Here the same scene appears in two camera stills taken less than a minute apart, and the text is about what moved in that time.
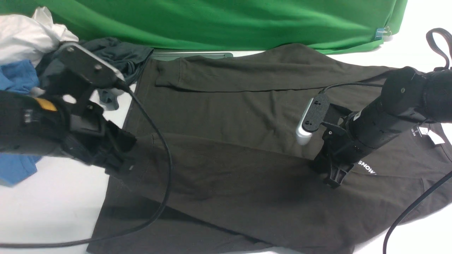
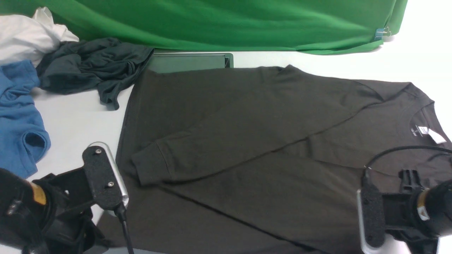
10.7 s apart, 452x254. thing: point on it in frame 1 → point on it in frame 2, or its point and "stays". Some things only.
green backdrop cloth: x=334 y=26 stays
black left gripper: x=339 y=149 → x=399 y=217
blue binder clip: x=381 y=32 stays
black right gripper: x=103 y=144 → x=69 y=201
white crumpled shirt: x=25 y=37 stays
